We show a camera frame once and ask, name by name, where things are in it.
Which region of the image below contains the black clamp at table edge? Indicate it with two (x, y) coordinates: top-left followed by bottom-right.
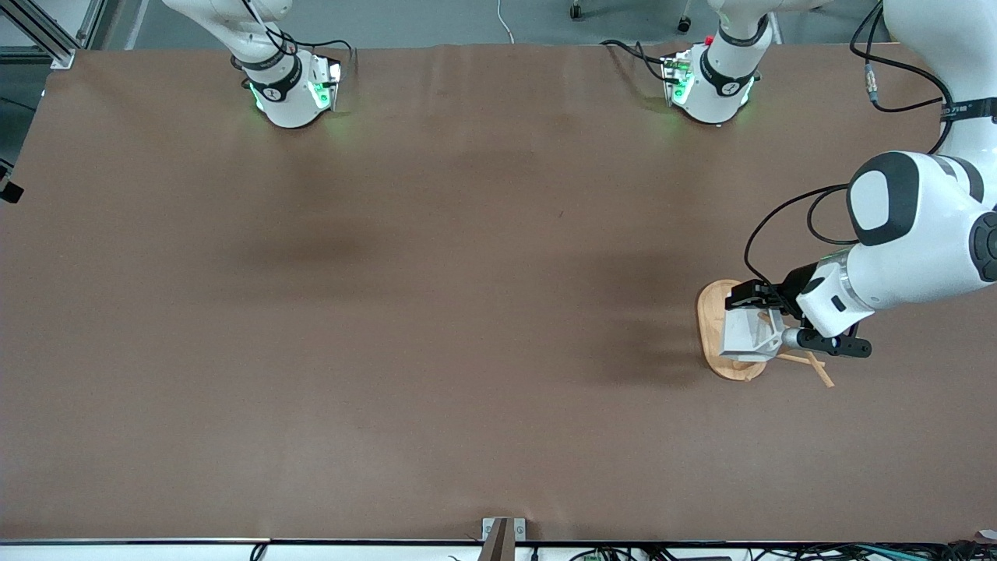
(0, 159), (25, 205)

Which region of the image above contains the black left arm base cable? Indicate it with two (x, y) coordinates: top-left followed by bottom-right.
(599, 38), (680, 85)

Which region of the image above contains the black arm base cable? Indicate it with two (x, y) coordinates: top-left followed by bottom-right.
(599, 38), (680, 85)
(229, 0), (356, 72)

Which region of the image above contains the metal table edge bracket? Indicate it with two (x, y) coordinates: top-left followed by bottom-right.
(481, 517), (527, 561)

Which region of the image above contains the black arm cable with connector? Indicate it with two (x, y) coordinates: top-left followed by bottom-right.
(848, 0), (956, 157)

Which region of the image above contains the aluminium frame profile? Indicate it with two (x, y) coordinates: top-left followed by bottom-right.
(0, 0), (104, 71)

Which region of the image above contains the wooden cup rack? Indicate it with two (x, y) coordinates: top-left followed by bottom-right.
(696, 278), (837, 390)

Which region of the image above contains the black right arm base cable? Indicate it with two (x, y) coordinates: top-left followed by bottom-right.
(229, 0), (356, 72)

